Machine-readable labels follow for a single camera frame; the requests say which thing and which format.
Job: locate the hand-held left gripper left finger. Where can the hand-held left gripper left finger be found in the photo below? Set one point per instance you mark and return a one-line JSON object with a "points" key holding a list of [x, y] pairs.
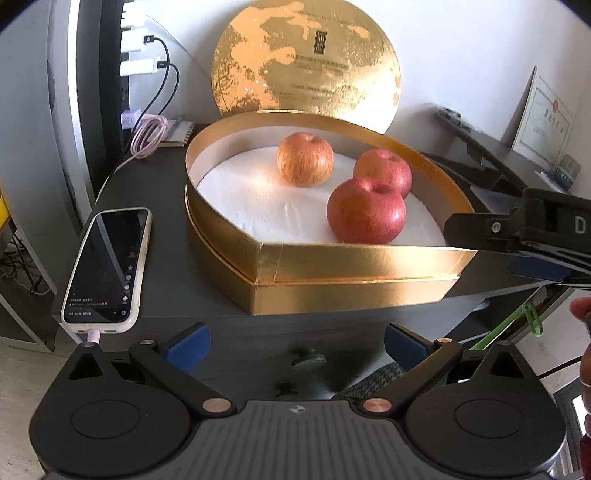
{"points": [[189, 344]]}

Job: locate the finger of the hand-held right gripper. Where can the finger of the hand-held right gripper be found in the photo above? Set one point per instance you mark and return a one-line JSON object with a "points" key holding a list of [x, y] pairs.
{"points": [[531, 268], [480, 230]]}

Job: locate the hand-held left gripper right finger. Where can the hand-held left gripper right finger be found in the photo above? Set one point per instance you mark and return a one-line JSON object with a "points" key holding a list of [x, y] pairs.
{"points": [[406, 344]]}

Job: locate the gold gift box base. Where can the gold gift box base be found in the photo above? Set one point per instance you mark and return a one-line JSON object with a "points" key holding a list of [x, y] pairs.
{"points": [[346, 290]]}

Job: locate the red orange apple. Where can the red orange apple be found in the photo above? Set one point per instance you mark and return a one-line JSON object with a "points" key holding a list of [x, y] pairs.
{"points": [[385, 168]]}

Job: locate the dark red apple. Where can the dark red apple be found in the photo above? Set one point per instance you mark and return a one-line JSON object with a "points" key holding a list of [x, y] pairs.
{"points": [[367, 210]]}

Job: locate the yellow striped apple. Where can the yellow striped apple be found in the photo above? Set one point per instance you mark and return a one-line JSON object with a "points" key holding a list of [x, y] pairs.
{"points": [[304, 159]]}

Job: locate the gold gift box lid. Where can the gold gift box lid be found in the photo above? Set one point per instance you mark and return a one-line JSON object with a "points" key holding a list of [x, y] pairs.
{"points": [[304, 55]]}

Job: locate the dark wooden desktop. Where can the dark wooden desktop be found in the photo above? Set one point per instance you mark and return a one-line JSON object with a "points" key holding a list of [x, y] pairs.
{"points": [[166, 240]]}

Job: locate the person's right hand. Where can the person's right hand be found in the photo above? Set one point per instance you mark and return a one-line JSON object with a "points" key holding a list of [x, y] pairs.
{"points": [[581, 308]]}

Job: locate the houndstooth cushion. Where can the houndstooth cushion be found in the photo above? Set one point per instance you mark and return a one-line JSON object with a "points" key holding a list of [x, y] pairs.
{"points": [[374, 381]]}

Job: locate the green clip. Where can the green clip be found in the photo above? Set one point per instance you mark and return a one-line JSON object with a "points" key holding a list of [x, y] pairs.
{"points": [[533, 318]]}

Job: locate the small grey desk gadget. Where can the small grey desk gadget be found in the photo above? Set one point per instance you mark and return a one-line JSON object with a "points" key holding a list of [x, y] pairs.
{"points": [[568, 170]]}

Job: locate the dark curved raised desk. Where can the dark curved raised desk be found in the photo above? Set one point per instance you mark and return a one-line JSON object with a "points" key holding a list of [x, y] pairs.
{"points": [[498, 152]]}

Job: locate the framed certificate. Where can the framed certificate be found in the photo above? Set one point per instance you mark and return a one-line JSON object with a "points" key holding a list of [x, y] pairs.
{"points": [[545, 120]]}

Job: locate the smartphone in white case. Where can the smartphone in white case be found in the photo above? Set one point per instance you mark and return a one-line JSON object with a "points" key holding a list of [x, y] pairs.
{"points": [[108, 267]]}

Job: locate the spiral notepad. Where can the spiral notepad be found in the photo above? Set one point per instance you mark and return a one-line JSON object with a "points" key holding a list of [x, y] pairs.
{"points": [[178, 134]]}

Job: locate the yellow plastic bin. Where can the yellow plastic bin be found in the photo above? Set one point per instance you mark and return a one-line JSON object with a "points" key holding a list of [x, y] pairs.
{"points": [[2, 210]]}

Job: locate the lavender charger plug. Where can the lavender charger plug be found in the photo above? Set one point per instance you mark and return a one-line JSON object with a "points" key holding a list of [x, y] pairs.
{"points": [[128, 120]]}

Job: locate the grey cabinet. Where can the grey cabinet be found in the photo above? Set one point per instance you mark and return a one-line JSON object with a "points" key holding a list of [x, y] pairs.
{"points": [[64, 92]]}

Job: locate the white charger plug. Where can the white charger plug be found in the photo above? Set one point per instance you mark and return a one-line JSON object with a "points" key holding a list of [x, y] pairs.
{"points": [[141, 67], [136, 40], [133, 11]]}

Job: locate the black power strip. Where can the black power strip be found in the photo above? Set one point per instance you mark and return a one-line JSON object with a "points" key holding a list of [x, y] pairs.
{"points": [[104, 69]]}

